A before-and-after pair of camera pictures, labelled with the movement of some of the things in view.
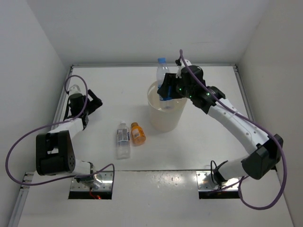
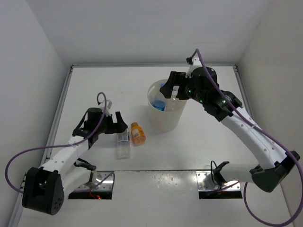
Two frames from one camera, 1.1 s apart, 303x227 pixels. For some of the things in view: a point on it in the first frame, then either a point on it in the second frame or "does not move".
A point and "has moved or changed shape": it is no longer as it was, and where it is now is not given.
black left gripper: x=94 y=103 to x=118 y=127
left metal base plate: x=102 y=181 does not move
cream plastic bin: x=164 y=119 does not move
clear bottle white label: x=123 y=145 does not move
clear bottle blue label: x=162 y=69 has moved or changed shape
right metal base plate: x=205 y=183 does not move
